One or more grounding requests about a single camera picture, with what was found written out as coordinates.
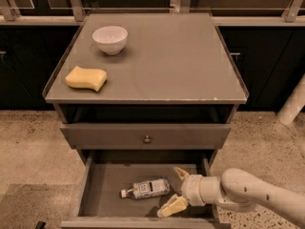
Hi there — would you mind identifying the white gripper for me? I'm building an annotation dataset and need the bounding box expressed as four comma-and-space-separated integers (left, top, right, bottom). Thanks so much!
157, 167, 205, 218

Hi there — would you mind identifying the blue plastic bottle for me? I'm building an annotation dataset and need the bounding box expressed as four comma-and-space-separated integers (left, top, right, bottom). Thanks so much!
120, 178, 170, 200

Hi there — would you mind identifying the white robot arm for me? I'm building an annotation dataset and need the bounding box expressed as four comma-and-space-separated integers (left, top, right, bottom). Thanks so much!
157, 167, 305, 229

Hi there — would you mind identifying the round metal drawer knob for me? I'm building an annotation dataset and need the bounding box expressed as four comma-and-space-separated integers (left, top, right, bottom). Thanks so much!
143, 135, 152, 144

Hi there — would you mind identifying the open grey middle drawer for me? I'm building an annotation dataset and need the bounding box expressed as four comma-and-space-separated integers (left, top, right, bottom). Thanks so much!
61, 151, 231, 229

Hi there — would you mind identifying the grey drawer cabinet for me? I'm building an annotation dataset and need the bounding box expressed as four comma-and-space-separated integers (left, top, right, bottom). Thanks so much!
42, 12, 250, 229

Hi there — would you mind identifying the grey top drawer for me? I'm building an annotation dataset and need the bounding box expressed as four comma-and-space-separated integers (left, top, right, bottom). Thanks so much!
61, 123, 231, 150

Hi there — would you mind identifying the small black object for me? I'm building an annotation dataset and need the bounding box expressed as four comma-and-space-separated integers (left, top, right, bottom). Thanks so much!
35, 220, 46, 229

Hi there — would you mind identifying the yellow sponge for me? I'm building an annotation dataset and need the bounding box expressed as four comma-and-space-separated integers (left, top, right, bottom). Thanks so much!
65, 66, 107, 92

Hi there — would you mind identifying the white ceramic bowl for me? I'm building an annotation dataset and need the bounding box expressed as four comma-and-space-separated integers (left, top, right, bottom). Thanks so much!
92, 26, 128, 55

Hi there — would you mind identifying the metal railing frame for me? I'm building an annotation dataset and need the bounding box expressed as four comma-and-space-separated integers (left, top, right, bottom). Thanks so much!
0, 0, 305, 27

